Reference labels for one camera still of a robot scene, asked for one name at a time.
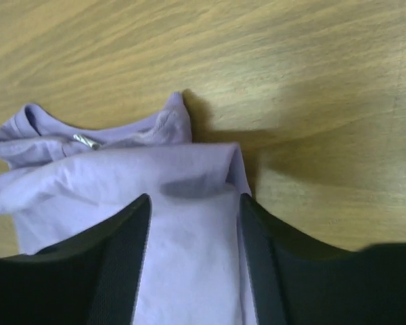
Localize purple t shirt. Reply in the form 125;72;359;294
0;93;256;324

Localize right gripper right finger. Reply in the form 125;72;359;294
240;194;406;324

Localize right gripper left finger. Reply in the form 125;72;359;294
0;194;151;324

